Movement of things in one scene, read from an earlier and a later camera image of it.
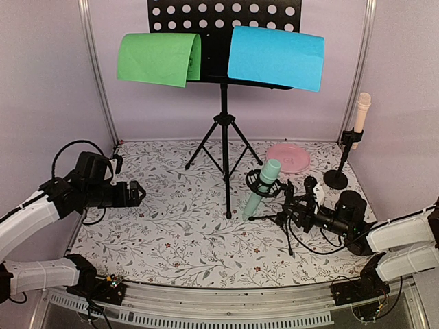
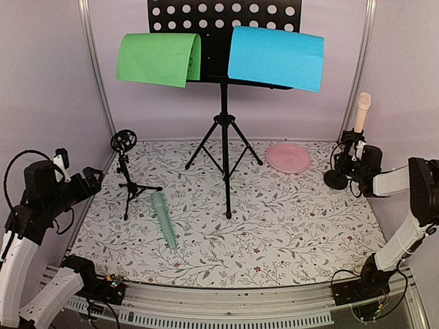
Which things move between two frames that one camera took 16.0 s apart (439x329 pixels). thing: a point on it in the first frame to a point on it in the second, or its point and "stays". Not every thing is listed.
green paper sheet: x=167 y=59 stays
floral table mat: x=219 y=214 stays
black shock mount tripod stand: x=271 y=188 to x=123 y=141
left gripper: x=134 y=200 to x=86 y=191
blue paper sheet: x=288 y=59 stays
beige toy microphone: x=363 y=101 stays
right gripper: x=305 y=214 to x=341 y=164
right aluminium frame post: x=352 y=98 stays
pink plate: x=293 y=158 stays
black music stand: x=212 y=20 stays
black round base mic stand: x=337 y=179 stays
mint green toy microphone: x=269 y=171 to x=160 y=204
